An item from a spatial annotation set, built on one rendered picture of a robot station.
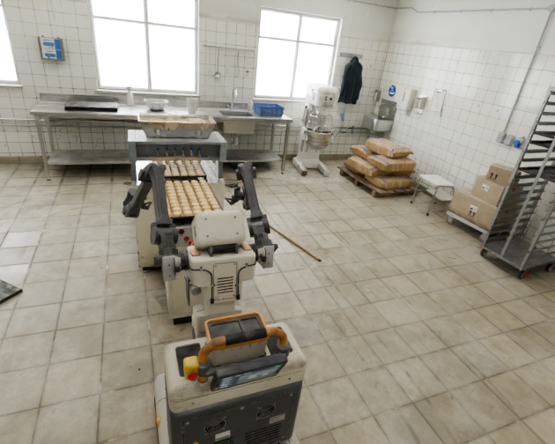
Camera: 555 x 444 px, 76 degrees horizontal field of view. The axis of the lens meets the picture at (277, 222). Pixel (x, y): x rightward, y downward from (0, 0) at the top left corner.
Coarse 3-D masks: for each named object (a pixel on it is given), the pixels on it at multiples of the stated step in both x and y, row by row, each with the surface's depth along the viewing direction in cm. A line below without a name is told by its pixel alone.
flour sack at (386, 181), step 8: (376, 176) 541; (384, 176) 545; (392, 176) 549; (400, 176) 554; (408, 176) 558; (376, 184) 539; (384, 184) 526; (392, 184) 532; (400, 184) 541; (408, 184) 548
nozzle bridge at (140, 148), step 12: (132, 132) 275; (216, 132) 302; (132, 144) 256; (144, 144) 267; (156, 144) 270; (168, 144) 273; (180, 144) 276; (192, 144) 279; (204, 144) 282; (216, 144) 286; (132, 156) 259; (144, 156) 268; (156, 156) 271; (168, 156) 274; (180, 156) 277; (192, 156) 280; (204, 156) 284; (216, 156) 287; (132, 168) 274; (216, 168) 305; (132, 180) 278
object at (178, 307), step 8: (176, 224) 223; (184, 224) 224; (176, 248) 229; (184, 248) 231; (184, 272) 239; (176, 280) 240; (184, 280) 242; (168, 288) 241; (176, 288) 243; (184, 288) 245; (168, 296) 246; (176, 296) 246; (184, 296) 248; (192, 296) 251; (200, 296) 253; (168, 304) 250; (176, 304) 249; (184, 304) 252; (192, 304) 254; (176, 312) 252; (184, 312) 255; (192, 312) 257; (176, 320) 259; (184, 320) 262
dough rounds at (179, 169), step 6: (156, 162) 296; (162, 162) 298; (180, 162) 302; (186, 162) 304; (168, 168) 286; (174, 168) 288; (180, 168) 289; (186, 168) 296; (192, 168) 292; (198, 168) 294; (168, 174) 275; (174, 174) 277; (180, 174) 282; (186, 174) 280; (192, 174) 281; (198, 174) 284; (204, 174) 288
